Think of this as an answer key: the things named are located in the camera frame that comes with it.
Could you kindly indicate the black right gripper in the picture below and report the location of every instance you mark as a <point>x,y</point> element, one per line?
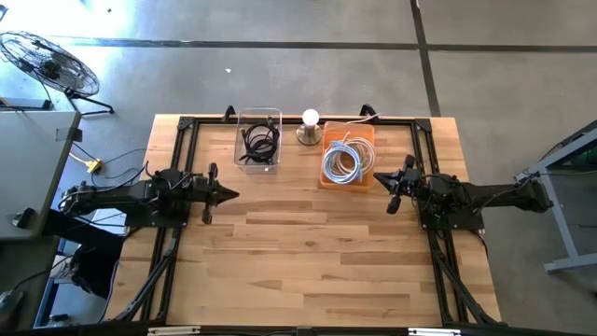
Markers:
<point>408,182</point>

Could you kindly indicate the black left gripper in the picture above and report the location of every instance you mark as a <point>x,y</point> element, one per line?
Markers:
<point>205,191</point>

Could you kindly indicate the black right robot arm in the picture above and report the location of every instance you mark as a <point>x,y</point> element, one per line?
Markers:
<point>494,196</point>

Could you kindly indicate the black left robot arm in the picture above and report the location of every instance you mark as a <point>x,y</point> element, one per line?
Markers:
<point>116,198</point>

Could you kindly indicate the clear plastic bin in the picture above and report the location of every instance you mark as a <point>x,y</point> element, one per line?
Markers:
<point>259,169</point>

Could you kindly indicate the white bulb on metal base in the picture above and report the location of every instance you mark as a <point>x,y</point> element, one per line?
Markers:
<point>310,116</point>

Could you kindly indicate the white box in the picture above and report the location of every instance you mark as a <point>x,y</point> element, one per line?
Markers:
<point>112,226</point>

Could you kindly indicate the black chair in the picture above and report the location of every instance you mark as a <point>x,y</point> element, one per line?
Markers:
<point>93,270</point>

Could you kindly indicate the grey metal stand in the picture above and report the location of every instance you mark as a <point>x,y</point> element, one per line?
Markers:
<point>558,212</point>

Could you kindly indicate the grey side table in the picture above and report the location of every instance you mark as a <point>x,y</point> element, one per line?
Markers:
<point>32,163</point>

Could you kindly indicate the small black device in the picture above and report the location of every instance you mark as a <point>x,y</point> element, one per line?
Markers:
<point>25,217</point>

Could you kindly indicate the black floor fan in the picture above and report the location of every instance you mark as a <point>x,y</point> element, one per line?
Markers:
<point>51,65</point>

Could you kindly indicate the black aluminium table frame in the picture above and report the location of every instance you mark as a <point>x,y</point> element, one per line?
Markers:
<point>423,125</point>

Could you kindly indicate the black frame clamp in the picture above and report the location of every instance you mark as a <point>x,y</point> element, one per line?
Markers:
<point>366,109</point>
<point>228,112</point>

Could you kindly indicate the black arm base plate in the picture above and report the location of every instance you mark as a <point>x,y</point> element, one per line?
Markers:
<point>140,219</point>
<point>466,223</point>

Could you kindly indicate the white bracket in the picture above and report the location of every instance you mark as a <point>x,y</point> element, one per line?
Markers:
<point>434,331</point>
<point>172,331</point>

